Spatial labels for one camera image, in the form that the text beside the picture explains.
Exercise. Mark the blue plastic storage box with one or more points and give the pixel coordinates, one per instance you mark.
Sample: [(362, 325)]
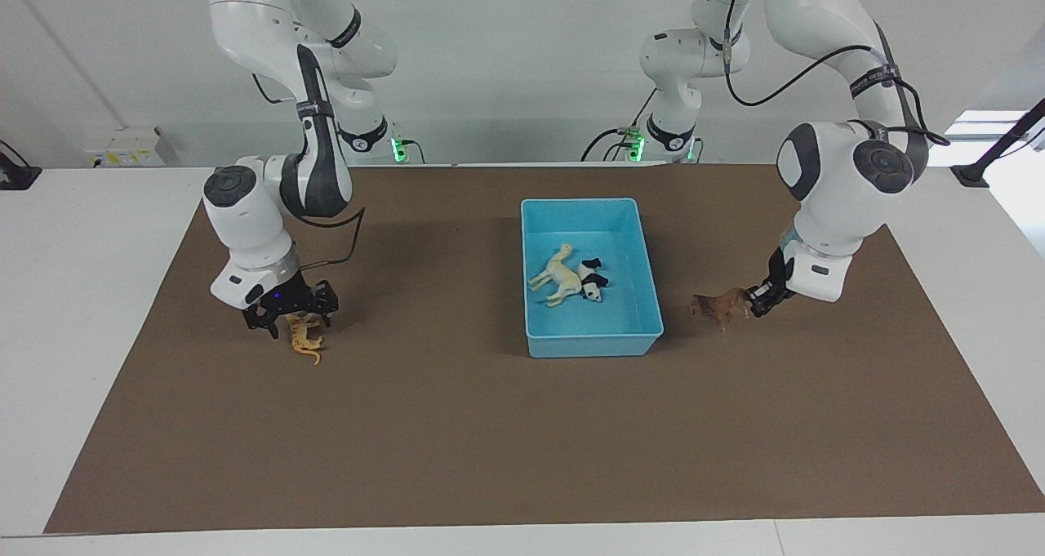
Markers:
[(629, 311)]

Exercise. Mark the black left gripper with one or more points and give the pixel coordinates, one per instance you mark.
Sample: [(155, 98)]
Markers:
[(782, 274)]

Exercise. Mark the black table clamp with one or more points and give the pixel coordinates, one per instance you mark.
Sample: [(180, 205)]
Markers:
[(15, 176)]

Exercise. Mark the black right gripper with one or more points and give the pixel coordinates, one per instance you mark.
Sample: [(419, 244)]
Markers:
[(294, 299)]

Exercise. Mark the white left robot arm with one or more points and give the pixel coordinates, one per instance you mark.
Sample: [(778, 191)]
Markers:
[(841, 189)]

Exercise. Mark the black white panda toy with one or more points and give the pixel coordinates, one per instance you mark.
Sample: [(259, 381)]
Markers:
[(592, 282)]

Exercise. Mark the cream white horse toy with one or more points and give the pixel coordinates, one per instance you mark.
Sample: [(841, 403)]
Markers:
[(559, 274)]

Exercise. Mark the bright window opening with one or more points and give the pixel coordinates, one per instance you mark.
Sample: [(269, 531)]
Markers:
[(971, 140)]

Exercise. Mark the brown lion toy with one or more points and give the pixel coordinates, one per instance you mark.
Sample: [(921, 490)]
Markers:
[(722, 304)]

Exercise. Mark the brown table mat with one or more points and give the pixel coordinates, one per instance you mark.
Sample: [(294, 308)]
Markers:
[(490, 442)]

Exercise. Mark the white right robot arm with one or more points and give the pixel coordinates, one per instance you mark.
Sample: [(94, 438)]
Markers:
[(253, 221)]

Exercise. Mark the orange tiger toy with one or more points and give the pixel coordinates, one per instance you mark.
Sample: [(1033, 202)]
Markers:
[(305, 344)]

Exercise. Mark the black stand with pole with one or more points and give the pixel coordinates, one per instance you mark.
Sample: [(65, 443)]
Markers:
[(976, 172)]

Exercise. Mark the white wall socket box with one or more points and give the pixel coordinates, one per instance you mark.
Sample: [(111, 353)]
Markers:
[(122, 148)]

